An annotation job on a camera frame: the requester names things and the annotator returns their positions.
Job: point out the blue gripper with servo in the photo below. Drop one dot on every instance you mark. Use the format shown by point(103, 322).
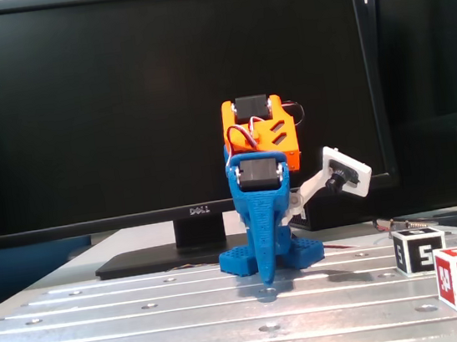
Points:
point(260, 203)

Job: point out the black cube with number five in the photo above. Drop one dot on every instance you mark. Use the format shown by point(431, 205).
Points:
point(421, 255)

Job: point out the blue and orange robot arm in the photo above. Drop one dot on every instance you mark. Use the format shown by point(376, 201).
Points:
point(265, 148)

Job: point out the black Dell monitor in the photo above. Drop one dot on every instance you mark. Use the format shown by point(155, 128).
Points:
point(98, 112)

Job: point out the blue upholstered chair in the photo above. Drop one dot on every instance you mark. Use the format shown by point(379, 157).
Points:
point(22, 270)

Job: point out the plain black monitor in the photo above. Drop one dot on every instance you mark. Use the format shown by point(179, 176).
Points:
point(445, 24)

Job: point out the white mounted camera module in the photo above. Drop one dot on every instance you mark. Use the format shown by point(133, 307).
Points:
point(312, 184)

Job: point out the aluminium slotted base plate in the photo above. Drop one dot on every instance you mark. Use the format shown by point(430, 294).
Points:
point(147, 325)

